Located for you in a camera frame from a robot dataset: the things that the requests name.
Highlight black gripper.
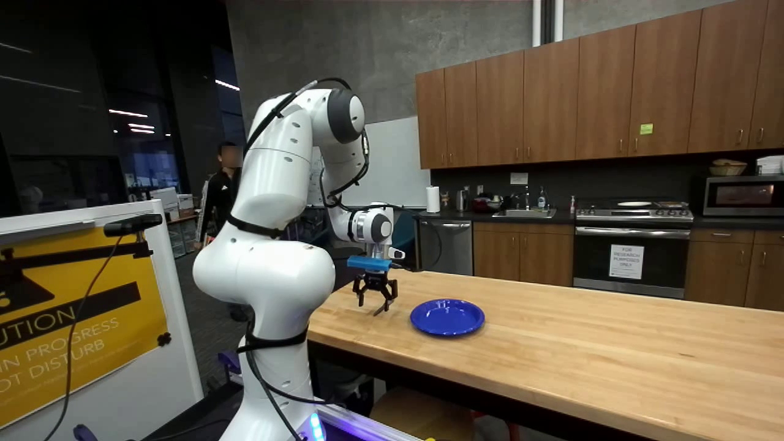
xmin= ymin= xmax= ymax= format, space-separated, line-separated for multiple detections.
xmin=350 ymin=270 xmax=402 ymax=319

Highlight blue plastic plate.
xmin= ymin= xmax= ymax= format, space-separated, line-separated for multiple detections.
xmin=406 ymin=295 xmax=487 ymax=339

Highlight stainless steel dishwasher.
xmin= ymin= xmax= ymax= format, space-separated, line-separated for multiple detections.
xmin=415 ymin=214 xmax=476 ymax=277

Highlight white whiteboard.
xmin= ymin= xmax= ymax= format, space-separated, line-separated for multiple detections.
xmin=358 ymin=114 xmax=433 ymax=210

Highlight purple lit controller box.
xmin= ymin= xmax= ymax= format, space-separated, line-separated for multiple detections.
xmin=296 ymin=401 xmax=420 ymax=441

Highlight dark red cooking pot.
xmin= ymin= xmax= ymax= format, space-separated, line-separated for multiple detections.
xmin=467 ymin=191 xmax=508 ymax=214

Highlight wide wooden base cabinet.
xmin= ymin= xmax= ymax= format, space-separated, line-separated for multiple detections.
xmin=470 ymin=219 xmax=576 ymax=288

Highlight kitchen sink with faucet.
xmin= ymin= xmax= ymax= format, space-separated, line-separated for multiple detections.
xmin=500 ymin=192 xmax=559 ymax=219

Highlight person in black jacket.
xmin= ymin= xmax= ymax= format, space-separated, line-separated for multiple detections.
xmin=195 ymin=142 xmax=246 ymax=248

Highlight white paper notice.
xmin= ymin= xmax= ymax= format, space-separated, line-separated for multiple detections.
xmin=608 ymin=243 xmax=646 ymax=282

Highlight stainless steel oven range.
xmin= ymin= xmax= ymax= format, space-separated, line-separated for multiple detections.
xmin=570 ymin=195 xmax=695 ymax=300

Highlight yellow caution sign board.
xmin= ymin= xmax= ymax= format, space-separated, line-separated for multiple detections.
xmin=0 ymin=195 xmax=205 ymax=441

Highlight narrow wooden base cabinet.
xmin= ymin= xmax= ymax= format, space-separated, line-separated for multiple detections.
xmin=683 ymin=227 xmax=784 ymax=314

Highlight tan bowl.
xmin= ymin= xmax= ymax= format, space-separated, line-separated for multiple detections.
xmin=709 ymin=156 xmax=749 ymax=178

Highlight black microwave oven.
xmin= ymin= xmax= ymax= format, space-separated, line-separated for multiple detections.
xmin=701 ymin=174 xmax=784 ymax=219

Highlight white container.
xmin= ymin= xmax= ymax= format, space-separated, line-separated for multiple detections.
xmin=754 ymin=153 xmax=784 ymax=178

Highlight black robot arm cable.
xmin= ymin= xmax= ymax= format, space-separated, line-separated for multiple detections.
xmin=222 ymin=76 xmax=374 ymax=441

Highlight black stereo camera bar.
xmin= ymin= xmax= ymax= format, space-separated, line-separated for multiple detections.
xmin=102 ymin=213 xmax=164 ymax=240

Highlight long wooden wall cabinets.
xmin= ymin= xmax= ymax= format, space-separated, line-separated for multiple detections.
xmin=415 ymin=0 xmax=784 ymax=172

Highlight thin black camera cable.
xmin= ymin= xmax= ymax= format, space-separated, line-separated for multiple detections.
xmin=42 ymin=229 xmax=128 ymax=441

